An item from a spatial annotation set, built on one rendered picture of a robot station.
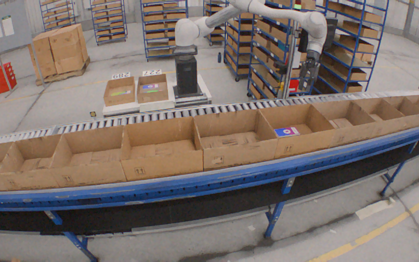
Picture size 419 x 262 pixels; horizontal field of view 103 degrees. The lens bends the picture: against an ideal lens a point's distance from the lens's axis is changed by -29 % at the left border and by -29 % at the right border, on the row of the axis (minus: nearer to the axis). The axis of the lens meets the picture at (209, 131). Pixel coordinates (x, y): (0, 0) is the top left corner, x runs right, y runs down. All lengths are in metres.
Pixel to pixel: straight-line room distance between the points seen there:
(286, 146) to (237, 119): 0.34
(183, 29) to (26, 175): 1.53
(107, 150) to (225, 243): 1.17
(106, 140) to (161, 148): 0.33
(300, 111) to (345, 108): 0.43
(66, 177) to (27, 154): 0.51
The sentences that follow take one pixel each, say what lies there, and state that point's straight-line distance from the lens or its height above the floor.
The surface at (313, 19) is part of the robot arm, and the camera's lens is 1.25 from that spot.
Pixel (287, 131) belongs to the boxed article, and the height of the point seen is 0.90.
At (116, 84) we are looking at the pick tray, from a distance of 2.50.
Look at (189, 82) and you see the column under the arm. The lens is 2.10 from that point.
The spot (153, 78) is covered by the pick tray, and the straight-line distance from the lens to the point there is 2.42.
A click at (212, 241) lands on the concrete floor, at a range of 1.97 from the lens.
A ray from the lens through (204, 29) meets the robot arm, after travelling 2.05.
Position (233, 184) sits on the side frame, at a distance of 1.27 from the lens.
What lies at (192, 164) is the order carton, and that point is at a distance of 1.14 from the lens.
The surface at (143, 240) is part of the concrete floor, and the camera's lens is 2.03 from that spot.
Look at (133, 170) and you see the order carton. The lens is 1.15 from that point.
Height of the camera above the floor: 1.78
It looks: 37 degrees down
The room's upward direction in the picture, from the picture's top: straight up
